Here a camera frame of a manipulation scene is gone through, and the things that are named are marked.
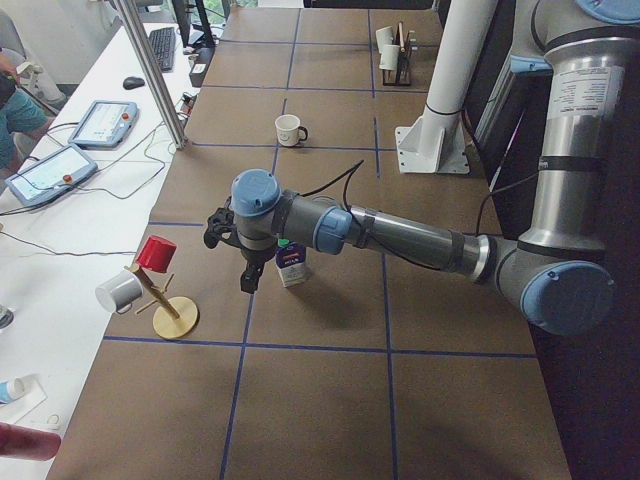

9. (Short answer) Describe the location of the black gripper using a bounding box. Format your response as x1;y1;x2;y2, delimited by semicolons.
204;195;280;293

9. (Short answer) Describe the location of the blue white milk carton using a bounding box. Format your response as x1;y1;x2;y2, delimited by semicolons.
275;239;307;288

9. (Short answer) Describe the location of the white mug with black handle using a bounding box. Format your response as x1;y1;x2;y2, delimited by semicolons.
274;114;309;147

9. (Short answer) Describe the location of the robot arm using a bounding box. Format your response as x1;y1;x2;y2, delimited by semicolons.
203;1;639;335

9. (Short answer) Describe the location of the red cup on stand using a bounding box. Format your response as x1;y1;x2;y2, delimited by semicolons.
136;235;177;273

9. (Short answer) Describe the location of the grey white cup on stand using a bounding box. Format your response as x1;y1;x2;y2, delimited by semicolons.
95;270;143;314

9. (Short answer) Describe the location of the wooden mug tree stand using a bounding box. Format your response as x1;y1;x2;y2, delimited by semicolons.
126;263;199;340

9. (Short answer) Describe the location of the teach pendant far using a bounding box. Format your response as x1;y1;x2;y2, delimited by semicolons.
68;100;139;150

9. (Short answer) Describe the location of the teach pendant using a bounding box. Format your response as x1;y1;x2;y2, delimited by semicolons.
5;145;98;207
68;100;139;150

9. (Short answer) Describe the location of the teach pendant near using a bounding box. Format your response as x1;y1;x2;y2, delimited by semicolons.
5;145;98;207

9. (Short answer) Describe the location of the black computer mouse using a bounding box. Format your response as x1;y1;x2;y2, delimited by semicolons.
122;76;145;90

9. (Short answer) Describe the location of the black keyboard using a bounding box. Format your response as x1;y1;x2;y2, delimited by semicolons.
148;27;176;72

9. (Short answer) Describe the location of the white ribbed mug near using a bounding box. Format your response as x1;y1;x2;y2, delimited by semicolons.
379;44;401;71

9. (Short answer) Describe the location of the white ribbed mug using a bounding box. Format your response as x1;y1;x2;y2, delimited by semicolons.
375;26;395;53
379;44;401;71

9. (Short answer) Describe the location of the white ribbed mug far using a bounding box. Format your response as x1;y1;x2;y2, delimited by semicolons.
375;26;395;53

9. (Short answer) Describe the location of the red bottle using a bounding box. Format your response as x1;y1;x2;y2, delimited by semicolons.
1;423;61;461

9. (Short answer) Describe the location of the aluminium frame post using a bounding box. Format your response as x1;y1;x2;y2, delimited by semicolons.
114;0;187;150

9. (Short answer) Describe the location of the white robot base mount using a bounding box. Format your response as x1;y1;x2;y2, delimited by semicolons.
395;0;498;174

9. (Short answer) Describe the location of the black wire mug rack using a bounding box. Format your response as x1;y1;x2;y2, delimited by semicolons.
376;21;417;86

